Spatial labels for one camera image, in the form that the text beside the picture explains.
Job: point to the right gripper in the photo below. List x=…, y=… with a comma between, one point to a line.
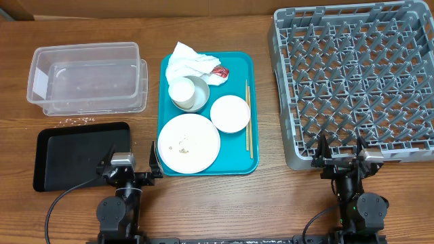
x=334, y=166

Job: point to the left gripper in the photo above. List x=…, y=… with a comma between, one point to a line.
x=148, y=178

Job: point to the white napkin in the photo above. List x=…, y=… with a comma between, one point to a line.
x=185, y=61

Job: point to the red foil wrapper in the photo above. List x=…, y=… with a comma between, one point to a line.
x=221, y=71

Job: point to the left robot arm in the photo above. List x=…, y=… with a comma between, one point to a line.
x=119, y=214

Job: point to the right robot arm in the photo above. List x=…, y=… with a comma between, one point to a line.
x=362, y=213

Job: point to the grey dishwasher rack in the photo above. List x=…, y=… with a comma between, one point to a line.
x=354, y=71

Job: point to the clear plastic waste bin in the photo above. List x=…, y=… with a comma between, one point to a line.
x=88, y=79

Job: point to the large white plate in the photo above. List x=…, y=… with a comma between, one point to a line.
x=188, y=143

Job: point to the scattered rice grains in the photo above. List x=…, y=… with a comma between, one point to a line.
x=75, y=122

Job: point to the black plastic tray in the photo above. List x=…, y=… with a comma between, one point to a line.
x=68, y=156

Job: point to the white paper cup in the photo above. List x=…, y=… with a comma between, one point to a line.
x=182, y=92

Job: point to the grey bowl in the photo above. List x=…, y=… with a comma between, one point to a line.
x=202, y=93

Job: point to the right wooden chopstick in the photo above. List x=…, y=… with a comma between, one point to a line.
x=250, y=125

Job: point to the teal serving tray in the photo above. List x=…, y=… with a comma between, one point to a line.
x=233, y=158

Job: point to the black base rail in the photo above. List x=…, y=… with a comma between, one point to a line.
x=296, y=239

